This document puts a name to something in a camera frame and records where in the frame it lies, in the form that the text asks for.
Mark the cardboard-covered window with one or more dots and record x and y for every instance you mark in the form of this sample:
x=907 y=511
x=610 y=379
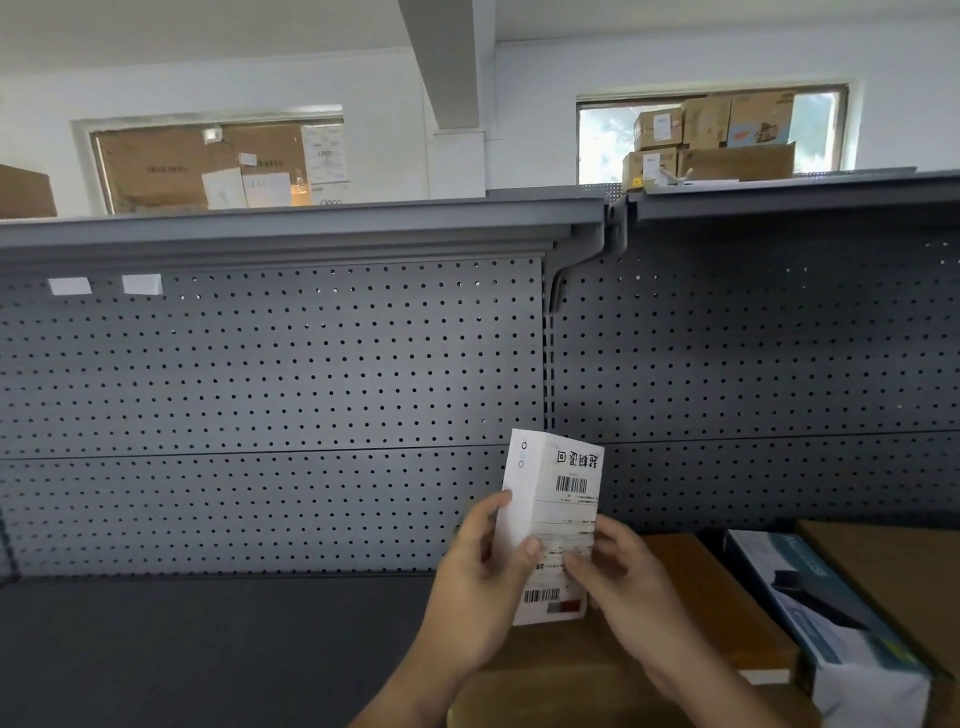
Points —
x=150 y=161

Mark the white sticker label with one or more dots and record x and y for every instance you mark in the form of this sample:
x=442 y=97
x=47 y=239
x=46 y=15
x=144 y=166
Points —
x=70 y=286
x=142 y=284

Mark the grey blue box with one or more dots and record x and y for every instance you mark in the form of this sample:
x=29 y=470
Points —
x=825 y=622

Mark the grey metal pegboard shelf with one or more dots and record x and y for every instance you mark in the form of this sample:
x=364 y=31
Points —
x=300 y=360

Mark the person's right hand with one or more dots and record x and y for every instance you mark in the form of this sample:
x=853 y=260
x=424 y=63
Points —
x=645 y=607

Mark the person's left hand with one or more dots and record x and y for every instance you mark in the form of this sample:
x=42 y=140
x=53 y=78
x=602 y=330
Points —
x=465 y=600

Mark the small labelled cardboard carton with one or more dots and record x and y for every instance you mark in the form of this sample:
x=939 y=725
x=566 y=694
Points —
x=658 y=129
x=649 y=169

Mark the brown cardboard box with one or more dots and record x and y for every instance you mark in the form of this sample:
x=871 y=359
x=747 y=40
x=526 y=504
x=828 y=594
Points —
x=712 y=600
x=900 y=577

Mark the white printed box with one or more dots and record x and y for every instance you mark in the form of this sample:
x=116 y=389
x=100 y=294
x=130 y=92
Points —
x=570 y=480

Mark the white printed carton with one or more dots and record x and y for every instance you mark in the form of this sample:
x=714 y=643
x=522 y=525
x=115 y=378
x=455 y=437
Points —
x=331 y=193
x=324 y=154

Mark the white paper sheet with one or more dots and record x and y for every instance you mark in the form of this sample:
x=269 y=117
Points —
x=268 y=191
x=223 y=189

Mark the large printed cardboard carton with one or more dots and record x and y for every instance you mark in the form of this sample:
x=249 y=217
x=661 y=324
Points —
x=26 y=193

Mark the white plastic clip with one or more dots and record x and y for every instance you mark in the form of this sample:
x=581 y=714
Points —
x=671 y=177

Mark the cardboard boxes at window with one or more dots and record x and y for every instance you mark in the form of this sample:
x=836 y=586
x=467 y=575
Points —
x=600 y=142

